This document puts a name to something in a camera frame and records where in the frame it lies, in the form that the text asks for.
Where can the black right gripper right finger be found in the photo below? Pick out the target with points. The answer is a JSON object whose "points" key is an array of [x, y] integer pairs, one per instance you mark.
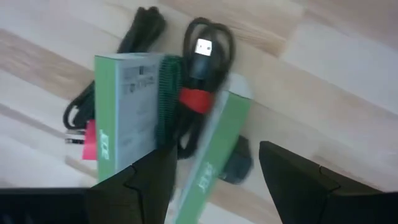
{"points": [[295, 186]]}

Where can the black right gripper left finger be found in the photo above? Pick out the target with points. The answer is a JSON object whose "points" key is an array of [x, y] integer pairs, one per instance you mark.
{"points": [[146, 186]]}

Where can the green white Acer box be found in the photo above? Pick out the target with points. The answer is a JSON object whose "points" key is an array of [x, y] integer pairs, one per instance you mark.
{"points": [[133, 109], [224, 140]]}

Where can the black cube charger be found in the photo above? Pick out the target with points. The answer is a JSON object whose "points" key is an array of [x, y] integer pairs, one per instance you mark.
{"points": [[239, 165]]}

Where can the pink wall charger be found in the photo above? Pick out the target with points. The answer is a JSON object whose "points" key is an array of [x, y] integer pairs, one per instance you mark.
{"points": [[90, 143]]}

